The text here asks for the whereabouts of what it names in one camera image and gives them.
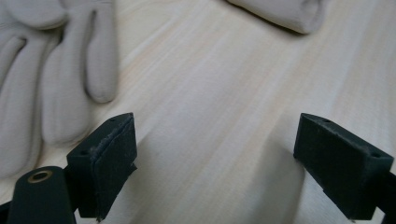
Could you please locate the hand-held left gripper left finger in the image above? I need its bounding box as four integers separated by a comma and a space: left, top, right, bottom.
65, 112, 138, 222

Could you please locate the tan cloth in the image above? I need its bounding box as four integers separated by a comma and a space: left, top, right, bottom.
227, 0, 326, 35

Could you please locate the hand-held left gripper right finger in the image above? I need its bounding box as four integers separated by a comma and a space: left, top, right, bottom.
292, 112, 395, 221

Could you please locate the beige glove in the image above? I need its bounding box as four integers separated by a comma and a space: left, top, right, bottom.
0, 0, 120, 180

